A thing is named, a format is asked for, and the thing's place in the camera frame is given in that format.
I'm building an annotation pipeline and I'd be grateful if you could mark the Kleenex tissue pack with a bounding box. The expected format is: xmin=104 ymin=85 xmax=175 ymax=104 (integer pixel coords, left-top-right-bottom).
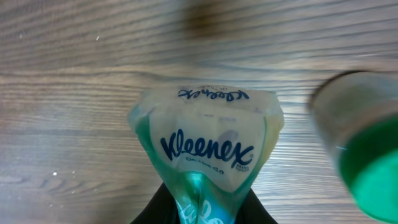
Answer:
xmin=128 ymin=85 xmax=284 ymax=223

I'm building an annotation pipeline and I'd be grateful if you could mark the green lid Knorr jar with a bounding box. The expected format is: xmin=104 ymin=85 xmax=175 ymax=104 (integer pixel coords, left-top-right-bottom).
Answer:
xmin=308 ymin=70 xmax=397 ymax=223

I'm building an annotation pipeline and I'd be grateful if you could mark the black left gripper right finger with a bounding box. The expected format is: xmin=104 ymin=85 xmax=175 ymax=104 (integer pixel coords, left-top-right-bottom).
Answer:
xmin=239 ymin=189 xmax=278 ymax=224

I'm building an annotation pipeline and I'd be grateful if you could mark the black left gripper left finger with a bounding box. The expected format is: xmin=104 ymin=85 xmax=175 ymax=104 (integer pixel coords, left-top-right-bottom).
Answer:
xmin=130 ymin=183 xmax=180 ymax=224

